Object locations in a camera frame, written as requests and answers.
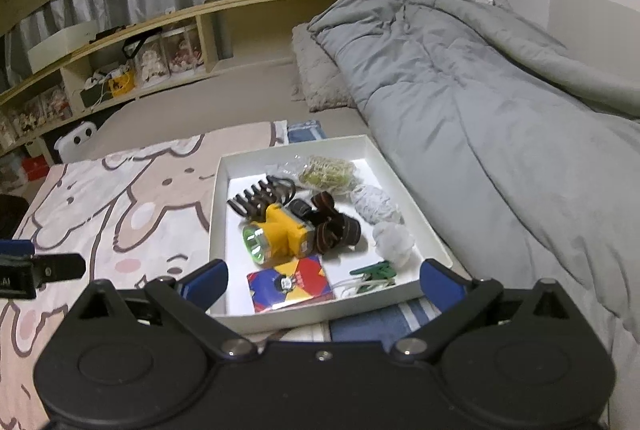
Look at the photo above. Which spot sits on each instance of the white shallow box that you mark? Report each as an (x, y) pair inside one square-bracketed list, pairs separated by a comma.
[(232, 260)]

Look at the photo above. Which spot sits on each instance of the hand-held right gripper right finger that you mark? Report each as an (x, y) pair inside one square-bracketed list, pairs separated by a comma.
[(442, 282)]

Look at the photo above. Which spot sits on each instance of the pink cartoon printed blanket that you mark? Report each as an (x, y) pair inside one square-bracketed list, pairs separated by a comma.
[(150, 190)]

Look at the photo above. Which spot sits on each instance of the grey duvet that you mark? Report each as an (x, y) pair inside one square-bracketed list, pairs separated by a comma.
[(475, 110)]

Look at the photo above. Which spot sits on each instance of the beige fuzzy pillow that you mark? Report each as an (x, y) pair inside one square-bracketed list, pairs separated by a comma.
[(320, 75)]

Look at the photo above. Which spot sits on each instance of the clear doll display box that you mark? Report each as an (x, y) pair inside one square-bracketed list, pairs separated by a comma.
[(150, 65), (185, 50)]

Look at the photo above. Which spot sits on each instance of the wooden wall shelf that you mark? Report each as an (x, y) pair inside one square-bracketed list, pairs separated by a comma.
[(207, 45)]

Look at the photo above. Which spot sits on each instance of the white storage box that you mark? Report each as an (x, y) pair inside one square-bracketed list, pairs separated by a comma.
[(60, 45)]

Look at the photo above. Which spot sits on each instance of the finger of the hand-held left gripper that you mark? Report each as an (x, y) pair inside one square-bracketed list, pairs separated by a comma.
[(57, 267), (15, 246)]

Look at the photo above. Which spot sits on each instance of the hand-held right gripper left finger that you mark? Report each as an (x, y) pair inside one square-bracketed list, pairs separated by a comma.
[(207, 282)]

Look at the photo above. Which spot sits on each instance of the white mesh bath sponge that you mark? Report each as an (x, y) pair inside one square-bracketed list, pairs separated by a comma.
[(395, 242)]

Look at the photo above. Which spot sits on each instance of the yellow box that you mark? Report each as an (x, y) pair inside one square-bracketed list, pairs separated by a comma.
[(122, 83)]

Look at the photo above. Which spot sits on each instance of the clear bag of rubber bands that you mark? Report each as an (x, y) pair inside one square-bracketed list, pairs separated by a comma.
[(325, 172)]

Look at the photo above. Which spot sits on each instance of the figurine display box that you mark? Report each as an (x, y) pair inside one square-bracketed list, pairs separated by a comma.
[(6, 128), (45, 110)]

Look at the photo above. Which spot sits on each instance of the clear storage bin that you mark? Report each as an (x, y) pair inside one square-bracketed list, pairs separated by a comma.
[(9, 172)]

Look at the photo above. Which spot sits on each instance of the red box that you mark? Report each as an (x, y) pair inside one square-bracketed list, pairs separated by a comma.
[(37, 168)]

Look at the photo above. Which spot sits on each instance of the dark brown hair claw clip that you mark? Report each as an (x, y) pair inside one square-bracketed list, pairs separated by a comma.
[(257, 200)]

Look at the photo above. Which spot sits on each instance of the colourful card box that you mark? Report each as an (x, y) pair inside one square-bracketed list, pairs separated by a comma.
[(292, 285)]

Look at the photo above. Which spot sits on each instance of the dark storage box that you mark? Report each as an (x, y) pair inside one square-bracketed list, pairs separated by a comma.
[(94, 99)]

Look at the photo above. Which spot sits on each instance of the green clips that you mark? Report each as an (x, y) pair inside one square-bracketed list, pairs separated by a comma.
[(377, 271)]

